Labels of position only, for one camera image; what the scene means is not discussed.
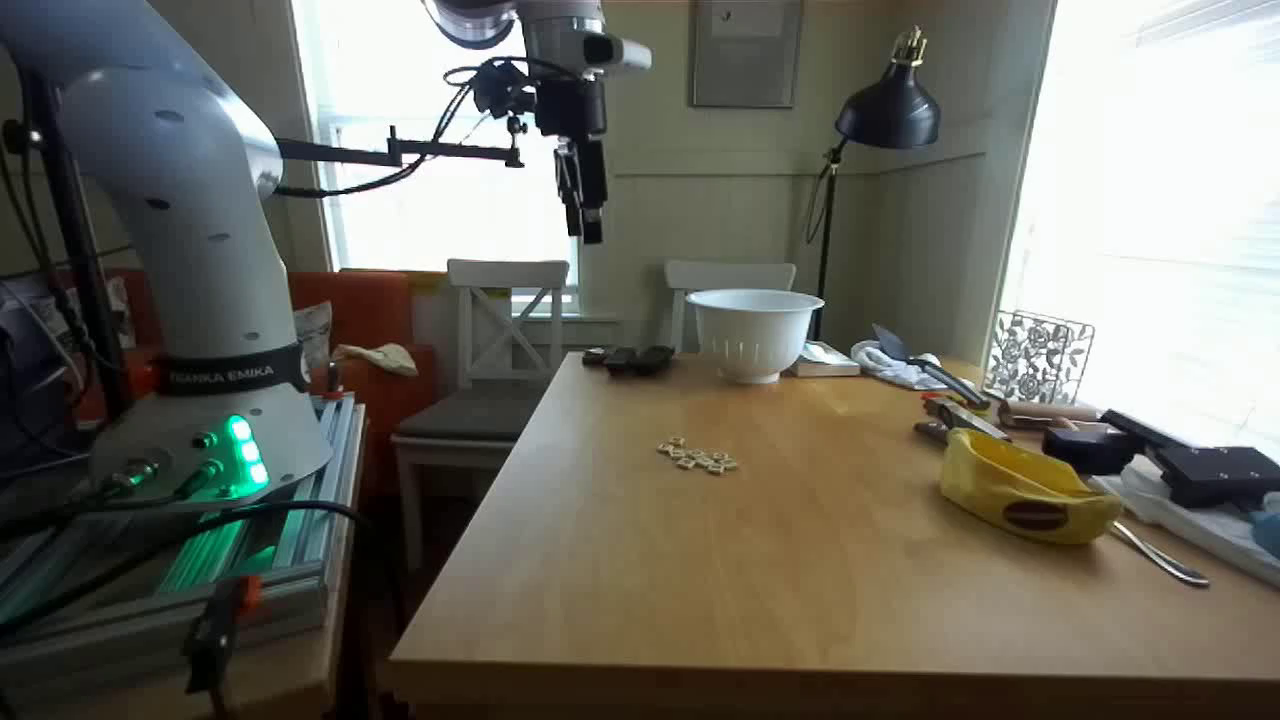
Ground white colander bowl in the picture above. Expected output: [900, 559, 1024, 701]
[686, 288, 827, 386]

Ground framed picture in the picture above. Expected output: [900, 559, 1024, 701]
[689, 0, 805, 110]

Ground book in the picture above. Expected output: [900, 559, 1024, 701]
[784, 340, 862, 380]

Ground small black box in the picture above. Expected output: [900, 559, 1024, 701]
[1041, 425, 1142, 477]

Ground window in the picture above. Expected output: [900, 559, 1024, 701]
[290, 0, 583, 317]
[998, 0, 1280, 463]

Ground black floor lamp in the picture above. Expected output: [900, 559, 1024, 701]
[804, 26, 942, 343]

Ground white wooden chair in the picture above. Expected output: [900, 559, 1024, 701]
[391, 258, 572, 573]
[664, 260, 799, 354]

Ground black remote controls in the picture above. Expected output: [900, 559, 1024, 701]
[581, 344, 677, 379]

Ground white cloth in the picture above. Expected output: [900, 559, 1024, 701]
[850, 339, 947, 392]

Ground white tray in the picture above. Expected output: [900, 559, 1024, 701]
[1088, 455, 1280, 590]

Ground black spatula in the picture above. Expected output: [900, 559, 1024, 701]
[871, 322, 992, 410]

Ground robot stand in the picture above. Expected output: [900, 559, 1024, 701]
[0, 395, 367, 720]

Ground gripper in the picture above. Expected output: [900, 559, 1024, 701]
[535, 78, 609, 246]

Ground black cable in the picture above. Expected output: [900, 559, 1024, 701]
[0, 498, 373, 641]

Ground wooden rolling pin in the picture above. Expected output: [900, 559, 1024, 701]
[994, 397, 1102, 432]

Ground metal spoon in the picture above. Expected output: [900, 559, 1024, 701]
[1107, 519, 1212, 589]

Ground beige cloth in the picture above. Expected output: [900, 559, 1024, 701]
[332, 343, 420, 379]

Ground white patterned pillow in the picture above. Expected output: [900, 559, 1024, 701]
[294, 300, 334, 377]

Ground blue object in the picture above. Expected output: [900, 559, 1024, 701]
[1248, 489, 1280, 561]

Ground yellow banana-shaped case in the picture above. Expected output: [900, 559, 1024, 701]
[937, 427, 1125, 547]

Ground black and orange clamp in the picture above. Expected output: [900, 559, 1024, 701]
[184, 574, 264, 697]

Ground metal floral napkin holder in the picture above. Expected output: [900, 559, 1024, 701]
[982, 309, 1097, 407]

